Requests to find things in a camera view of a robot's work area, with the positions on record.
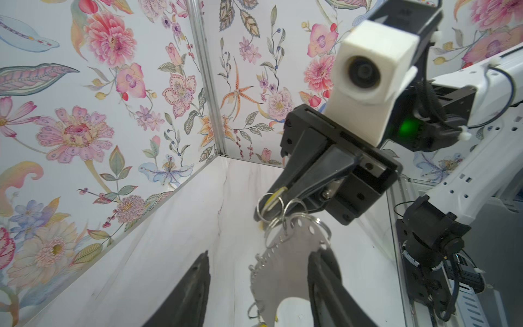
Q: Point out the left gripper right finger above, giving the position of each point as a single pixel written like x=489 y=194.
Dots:
x=331 y=304

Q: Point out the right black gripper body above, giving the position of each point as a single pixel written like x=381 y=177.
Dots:
x=370 y=179

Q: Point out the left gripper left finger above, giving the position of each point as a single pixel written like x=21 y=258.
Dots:
x=186 y=304

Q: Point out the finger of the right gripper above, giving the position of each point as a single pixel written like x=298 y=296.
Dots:
x=336 y=163
x=310 y=145

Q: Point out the steel key holder plate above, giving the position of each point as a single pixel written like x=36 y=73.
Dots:
x=281 y=271

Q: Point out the large yellow key tag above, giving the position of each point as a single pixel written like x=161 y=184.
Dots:
x=268 y=203

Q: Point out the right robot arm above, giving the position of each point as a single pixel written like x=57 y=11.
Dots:
x=433 y=114

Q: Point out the left corner aluminium profile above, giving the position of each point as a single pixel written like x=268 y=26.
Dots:
x=204 y=60

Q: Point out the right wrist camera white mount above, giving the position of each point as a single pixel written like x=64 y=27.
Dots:
x=372 y=68

